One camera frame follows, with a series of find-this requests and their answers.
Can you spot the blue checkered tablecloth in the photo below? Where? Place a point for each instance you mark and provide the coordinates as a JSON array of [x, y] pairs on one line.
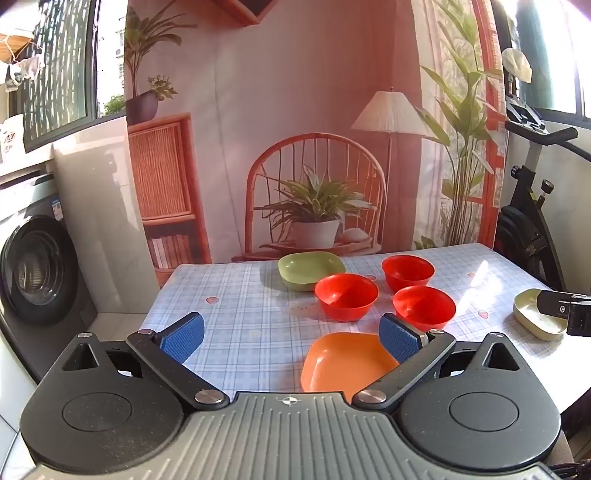
[[240, 300]]

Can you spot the grey washing machine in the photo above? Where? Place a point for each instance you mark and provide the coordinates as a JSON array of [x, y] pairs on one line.
[[37, 272]]

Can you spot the hanging laundry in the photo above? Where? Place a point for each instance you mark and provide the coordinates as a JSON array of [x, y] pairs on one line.
[[25, 69]]

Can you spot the red bowl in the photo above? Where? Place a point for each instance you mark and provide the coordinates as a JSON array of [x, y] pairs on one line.
[[425, 307], [407, 272], [346, 295]]

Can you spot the black exercise bike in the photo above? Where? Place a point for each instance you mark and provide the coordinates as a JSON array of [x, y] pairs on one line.
[[521, 230]]

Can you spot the dark framed window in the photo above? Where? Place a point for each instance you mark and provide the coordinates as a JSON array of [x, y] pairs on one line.
[[549, 50]]

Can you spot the window with patterned glass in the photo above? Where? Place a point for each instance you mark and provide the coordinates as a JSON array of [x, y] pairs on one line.
[[55, 69]]

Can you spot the white hanging cloth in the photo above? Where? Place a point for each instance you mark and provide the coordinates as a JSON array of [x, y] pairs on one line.
[[517, 62]]

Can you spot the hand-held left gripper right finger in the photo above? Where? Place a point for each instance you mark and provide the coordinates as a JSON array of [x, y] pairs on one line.
[[398, 338]]

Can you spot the printed room backdrop cloth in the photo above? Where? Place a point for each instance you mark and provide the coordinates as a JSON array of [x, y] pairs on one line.
[[231, 92]]

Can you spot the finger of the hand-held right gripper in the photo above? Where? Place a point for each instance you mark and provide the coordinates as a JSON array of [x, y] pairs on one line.
[[554, 305]]

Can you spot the orange plate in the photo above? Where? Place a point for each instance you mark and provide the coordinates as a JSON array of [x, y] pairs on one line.
[[344, 364]]

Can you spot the white bag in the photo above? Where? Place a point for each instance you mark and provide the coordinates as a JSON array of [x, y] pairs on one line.
[[10, 138]]

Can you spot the green plate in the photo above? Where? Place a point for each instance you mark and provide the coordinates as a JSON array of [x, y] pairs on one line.
[[309, 270]]

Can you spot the cream plate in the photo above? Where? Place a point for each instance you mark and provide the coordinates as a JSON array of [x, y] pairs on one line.
[[531, 314]]

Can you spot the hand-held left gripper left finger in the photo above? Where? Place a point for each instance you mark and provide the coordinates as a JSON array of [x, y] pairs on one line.
[[184, 336]]

